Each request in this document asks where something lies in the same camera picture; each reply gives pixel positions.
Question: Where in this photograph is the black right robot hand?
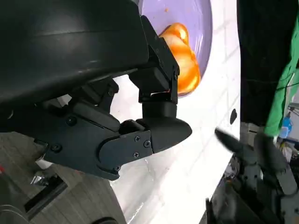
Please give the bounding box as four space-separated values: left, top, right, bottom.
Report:
214 126 296 196

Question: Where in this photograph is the lilac plate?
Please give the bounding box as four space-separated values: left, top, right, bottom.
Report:
139 0 214 97

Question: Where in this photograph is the green cloth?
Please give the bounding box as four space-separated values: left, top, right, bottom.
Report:
266 14 299 140

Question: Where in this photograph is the black backdrop cloth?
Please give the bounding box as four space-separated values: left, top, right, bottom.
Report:
237 0 299 126

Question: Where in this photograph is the orange and white bread roll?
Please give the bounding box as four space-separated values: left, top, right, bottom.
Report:
158 22 201 95

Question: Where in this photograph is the blue plastic container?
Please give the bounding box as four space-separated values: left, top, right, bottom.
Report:
279 116 293 139

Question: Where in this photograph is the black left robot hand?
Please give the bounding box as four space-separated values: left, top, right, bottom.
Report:
0 0 193 182

